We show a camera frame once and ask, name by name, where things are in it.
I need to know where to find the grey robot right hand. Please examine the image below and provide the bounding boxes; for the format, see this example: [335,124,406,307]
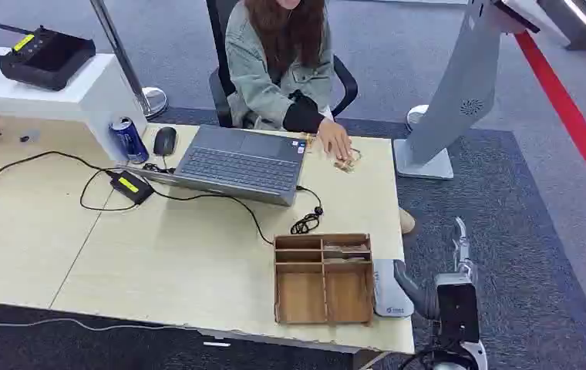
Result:
[393,217,481,344]

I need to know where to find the steel pole with round base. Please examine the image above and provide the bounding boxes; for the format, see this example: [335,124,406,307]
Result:
[89,0,170,119]

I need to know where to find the black antenna device yellow label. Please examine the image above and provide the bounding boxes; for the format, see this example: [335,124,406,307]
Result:
[0,19,97,93]

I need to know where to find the wooden compartment card box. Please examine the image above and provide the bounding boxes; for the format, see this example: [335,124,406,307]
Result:
[273,233,376,326]

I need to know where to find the black laptop charging cable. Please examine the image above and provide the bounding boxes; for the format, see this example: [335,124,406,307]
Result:
[79,168,325,246]

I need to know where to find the black power adapter yellow label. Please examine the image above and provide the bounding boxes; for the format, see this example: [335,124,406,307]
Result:
[109,170,155,207]

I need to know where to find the cards in wooden box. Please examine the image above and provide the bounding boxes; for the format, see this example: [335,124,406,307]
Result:
[322,243,372,265]

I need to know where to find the white grey kiosk stand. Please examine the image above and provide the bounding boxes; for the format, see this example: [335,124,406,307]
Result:
[393,0,572,181]

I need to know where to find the black adapter power cable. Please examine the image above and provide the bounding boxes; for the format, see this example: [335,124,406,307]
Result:
[0,150,120,204]

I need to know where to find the person's hand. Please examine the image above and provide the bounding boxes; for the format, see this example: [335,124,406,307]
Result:
[315,118,354,163]

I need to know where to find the black office chair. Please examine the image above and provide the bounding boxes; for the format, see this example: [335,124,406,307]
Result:
[204,0,359,130]

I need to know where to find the white desk shelf block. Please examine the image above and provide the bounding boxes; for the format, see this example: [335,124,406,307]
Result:
[0,45,148,163]

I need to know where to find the white round stand base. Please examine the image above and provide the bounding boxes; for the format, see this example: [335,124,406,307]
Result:
[406,104,430,133]

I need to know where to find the blue drink can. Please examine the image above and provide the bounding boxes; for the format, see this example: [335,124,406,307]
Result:
[109,116,150,165]

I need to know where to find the cards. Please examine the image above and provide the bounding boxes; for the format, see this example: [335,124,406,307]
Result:
[304,133,363,175]
[322,243,372,265]

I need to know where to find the person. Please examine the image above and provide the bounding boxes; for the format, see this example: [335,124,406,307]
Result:
[224,0,354,163]

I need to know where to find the white floor cable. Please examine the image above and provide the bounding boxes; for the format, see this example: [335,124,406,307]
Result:
[0,317,192,333]

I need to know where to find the grey open laptop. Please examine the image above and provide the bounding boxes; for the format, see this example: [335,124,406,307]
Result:
[124,123,308,208]

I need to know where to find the white device with blue logo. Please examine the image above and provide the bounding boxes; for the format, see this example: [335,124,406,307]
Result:
[372,258,416,319]

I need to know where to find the black computer mouse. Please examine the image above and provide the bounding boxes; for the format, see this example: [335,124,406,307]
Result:
[152,126,178,157]

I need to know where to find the person's shoe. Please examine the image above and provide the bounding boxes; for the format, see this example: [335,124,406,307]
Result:
[398,207,418,237]

